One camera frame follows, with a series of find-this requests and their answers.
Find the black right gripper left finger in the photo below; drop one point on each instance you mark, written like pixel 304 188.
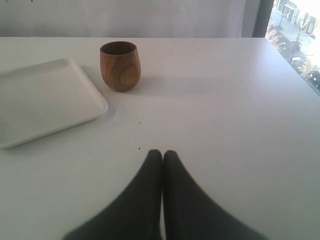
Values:
pixel 135 213

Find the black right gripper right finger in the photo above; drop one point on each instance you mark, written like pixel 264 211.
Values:
pixel 190 214

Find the brown wooden round cup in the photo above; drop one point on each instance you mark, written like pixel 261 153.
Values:
pixel 120 65

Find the white rectangular plastic tray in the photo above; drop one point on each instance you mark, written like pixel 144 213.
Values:
pixel 45 98

